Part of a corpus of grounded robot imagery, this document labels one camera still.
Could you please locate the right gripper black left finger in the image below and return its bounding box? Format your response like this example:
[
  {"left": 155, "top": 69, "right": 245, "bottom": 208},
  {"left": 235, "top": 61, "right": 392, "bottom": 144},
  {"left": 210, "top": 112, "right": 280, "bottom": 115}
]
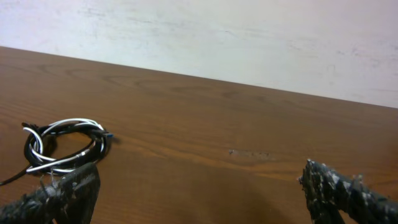
[{"left": 1, "top": 163, "right": 101, "bottom": 224}]

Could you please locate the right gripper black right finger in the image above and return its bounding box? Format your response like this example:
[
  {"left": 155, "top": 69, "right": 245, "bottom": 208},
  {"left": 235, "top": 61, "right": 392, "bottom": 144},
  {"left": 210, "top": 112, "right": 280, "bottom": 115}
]
[{"left": 298, "top": 159, "right": 397, "bottom": 224}]

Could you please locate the white charging cable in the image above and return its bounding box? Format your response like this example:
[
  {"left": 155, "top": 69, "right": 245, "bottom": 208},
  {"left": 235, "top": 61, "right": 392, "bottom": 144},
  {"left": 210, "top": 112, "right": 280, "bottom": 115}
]
[{"left": 22, "top": 118, "right": 105, "bottom": 174}]

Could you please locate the black USB cable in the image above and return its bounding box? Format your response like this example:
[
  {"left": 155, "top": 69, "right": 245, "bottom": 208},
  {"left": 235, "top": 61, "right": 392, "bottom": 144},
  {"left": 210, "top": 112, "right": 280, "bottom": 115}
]
[{"left": 0, "top": 122, "right": 114, "bottom": 187}]

